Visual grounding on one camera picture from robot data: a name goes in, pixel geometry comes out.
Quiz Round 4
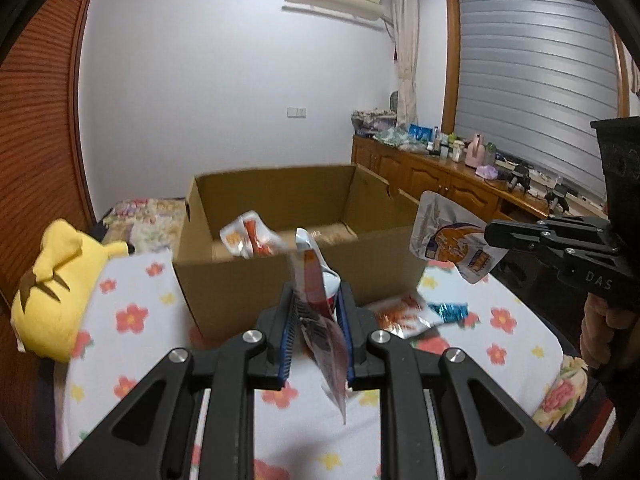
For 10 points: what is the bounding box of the floral fabric bag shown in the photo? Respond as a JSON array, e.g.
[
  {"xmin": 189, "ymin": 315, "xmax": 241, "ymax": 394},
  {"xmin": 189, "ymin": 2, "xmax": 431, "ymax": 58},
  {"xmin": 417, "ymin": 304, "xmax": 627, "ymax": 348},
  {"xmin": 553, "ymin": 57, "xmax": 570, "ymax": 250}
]
[{"xmin": 351, "ymin": 108, "xmax": 398, "ymax": 136}]

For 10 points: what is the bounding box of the silver orange-red print packet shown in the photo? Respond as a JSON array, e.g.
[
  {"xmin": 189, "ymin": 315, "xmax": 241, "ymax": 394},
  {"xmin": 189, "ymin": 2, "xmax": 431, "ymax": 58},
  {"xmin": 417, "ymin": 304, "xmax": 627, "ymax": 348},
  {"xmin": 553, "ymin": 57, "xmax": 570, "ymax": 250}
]
[{"xmin": 372, "ymin": 295, "xmax": 437, "ymax": 342}]

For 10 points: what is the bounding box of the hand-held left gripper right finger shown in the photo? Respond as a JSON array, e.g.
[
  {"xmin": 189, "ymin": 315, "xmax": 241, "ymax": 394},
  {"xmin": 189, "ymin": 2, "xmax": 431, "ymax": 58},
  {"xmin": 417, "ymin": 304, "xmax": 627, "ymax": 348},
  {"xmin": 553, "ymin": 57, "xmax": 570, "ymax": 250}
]
[{"xmin": 337, "ymin": 282, "xmax": 583, "ymax": 480}]

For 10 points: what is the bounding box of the floral quilt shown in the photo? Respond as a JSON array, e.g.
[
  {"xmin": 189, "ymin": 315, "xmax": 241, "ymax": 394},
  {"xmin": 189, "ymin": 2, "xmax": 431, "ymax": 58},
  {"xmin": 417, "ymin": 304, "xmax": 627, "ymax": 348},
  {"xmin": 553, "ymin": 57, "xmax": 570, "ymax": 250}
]
[{"xmin": 97, "ymin": 197, "xmax": 618, "ymax": 466}]

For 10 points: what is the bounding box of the small black tripod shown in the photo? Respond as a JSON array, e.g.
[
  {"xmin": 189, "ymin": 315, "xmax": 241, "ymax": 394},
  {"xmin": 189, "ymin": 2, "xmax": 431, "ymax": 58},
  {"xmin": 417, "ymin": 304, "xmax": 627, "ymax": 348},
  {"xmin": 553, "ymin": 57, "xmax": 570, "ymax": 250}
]
[
  {"xmin": 545, "ymin": 185, "xmax": 571, "ymax": 214},
  {"xmin": 507, "ymin": 164, "xmax": 532, "ymax": 192}
]

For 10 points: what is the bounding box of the wooden sideboard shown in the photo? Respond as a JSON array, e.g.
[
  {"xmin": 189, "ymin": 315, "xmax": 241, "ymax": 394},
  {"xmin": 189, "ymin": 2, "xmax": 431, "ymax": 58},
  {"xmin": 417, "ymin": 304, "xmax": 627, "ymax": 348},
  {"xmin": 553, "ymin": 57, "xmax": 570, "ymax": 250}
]
[{"xmin": 351, "ymin": 134, "xmax": 611, "ymax": 241}]

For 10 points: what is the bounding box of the blue candy wrapper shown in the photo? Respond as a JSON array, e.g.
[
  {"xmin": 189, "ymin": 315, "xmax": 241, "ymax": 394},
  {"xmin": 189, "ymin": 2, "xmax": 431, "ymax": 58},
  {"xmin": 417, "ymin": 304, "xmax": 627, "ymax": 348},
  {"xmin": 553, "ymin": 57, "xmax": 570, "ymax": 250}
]
[{"xmin": 425, "ymin": 301, "xmax": 469, "ymax": 329}]

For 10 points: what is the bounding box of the white orange claw-print packet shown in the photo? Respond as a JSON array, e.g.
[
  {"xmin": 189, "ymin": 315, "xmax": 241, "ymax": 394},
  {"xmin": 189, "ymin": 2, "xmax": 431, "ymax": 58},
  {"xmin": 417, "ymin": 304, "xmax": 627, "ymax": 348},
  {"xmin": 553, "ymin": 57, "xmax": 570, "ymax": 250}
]
[{"xmin": 220, "ymin": 211, "xmax": 296, "ymax": 260}]

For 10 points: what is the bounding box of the red white snack packet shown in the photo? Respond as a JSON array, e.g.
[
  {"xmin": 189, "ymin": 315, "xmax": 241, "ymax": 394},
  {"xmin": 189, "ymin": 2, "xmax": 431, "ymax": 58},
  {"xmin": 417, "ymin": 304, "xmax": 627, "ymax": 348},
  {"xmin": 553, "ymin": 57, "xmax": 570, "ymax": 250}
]
[{"xmin": 287, "ymin": 227, "xmax": 349, "ymax": 426}]

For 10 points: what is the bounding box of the person's right hand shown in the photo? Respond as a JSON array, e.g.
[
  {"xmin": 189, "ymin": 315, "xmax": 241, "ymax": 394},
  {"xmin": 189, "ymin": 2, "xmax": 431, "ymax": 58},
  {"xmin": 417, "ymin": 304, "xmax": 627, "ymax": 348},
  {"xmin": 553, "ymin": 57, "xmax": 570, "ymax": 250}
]
[{"xmin": 580, "ymin": 294, "xmax": 640, "ymax": 372}]

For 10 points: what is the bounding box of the wooden window frame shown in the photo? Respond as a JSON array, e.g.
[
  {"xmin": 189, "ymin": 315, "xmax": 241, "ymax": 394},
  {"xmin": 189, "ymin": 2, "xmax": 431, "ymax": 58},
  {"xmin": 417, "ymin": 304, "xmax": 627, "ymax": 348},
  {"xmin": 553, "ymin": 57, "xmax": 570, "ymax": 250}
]
[{"xmin": 442, "ymin": 0, "xmax": 640, "ymax": 202}]

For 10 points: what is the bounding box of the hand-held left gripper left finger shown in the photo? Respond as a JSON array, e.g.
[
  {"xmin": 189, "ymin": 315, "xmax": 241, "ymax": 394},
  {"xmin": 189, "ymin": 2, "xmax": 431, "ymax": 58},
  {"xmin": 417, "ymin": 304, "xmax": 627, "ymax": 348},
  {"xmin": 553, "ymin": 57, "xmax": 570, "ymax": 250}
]
[{"xmin": 55, "ymin": 282, "xmax": 301, "ymax": 480}]

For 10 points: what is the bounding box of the pink kettle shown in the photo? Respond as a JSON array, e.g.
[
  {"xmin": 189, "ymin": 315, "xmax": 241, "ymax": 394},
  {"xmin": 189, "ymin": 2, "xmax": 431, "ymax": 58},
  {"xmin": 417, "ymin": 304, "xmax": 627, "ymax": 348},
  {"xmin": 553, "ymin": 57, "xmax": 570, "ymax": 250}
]
[{"xmin": 465, "ymin": 132, "xmax": 487, "ymax": 169}]

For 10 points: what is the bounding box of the yellow plush toy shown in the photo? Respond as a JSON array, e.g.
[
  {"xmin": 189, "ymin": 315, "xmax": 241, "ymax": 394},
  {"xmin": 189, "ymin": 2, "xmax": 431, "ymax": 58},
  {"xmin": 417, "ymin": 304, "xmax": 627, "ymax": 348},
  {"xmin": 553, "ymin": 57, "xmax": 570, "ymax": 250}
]
[{"xmin": 11, "ymin": 218, "xmax": 136, "ymax": 363}]

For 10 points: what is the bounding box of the grey window blind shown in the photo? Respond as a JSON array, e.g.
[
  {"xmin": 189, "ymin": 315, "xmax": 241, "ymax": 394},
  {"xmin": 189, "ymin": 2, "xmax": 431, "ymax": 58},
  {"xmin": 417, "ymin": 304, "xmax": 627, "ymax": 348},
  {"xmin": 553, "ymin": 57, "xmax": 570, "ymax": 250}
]
[{"xmin": 452, "ymin": 0, "xmax": 631, "ymax": 201}]

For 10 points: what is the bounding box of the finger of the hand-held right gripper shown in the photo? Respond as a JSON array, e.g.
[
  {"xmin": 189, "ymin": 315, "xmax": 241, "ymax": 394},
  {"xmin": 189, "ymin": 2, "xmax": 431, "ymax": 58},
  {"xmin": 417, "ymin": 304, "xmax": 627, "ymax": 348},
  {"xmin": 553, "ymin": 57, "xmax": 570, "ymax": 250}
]
[
  {"xmin": 484, "ymin": 216, "xmax": 614, "ymax": 249},
  {"xmin": 540, "ymin": 233, "xmax": 622, "ymax": 268}
]

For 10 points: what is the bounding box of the green patterned cloth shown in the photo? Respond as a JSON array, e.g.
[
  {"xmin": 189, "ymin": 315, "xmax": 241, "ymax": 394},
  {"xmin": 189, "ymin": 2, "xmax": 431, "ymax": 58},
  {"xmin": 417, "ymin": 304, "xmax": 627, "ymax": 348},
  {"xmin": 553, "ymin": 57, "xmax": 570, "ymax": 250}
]
[{"xmin": 374, "ymin": 127, "xmax": 417, "ymax": 149}]

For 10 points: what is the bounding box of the white strawberry flower bedsheet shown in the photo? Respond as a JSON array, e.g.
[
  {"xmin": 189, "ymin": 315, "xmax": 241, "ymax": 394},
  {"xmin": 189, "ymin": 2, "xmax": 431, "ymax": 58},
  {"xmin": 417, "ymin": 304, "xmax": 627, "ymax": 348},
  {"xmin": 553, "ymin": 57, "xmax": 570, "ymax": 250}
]
[{"xmin": 52, "ymin": 250, "xmax": 566, "ymax": 480}]

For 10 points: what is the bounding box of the silver packet orange cartoon print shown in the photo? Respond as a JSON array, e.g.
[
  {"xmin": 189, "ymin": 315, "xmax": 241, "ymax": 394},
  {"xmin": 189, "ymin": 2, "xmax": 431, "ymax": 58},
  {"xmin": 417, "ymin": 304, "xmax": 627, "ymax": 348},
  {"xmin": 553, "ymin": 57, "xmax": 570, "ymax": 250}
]
[{"xmin": 409, "ymin": 191, "xmax": 506, "ymax": 285}]

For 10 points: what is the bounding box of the brown cardboard box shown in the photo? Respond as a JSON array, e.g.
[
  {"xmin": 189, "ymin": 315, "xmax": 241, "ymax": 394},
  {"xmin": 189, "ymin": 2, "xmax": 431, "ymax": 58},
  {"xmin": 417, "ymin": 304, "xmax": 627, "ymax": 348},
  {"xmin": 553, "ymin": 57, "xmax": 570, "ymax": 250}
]
[{"xmin": 171, "ymin": 162, "xmax": 430, "ymax": 346}]

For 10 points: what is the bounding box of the beige patterned curtain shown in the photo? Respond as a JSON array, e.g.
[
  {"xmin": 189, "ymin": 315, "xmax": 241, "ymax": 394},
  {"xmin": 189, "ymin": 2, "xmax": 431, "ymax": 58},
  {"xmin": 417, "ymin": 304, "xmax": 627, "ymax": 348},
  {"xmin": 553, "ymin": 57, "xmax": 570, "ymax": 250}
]
[{"xmin": 390, "ymin": 0, "xmax": 420, "ymax": 131}]

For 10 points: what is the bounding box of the wooden louvered wardrobe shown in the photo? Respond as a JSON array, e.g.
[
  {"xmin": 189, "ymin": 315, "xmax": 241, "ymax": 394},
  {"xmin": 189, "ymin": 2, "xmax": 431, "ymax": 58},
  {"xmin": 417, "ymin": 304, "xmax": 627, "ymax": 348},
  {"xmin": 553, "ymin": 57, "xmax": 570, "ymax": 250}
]
[{"xmin": 0, "ymin": 0, "xmax": 101, "ymax": 311}]

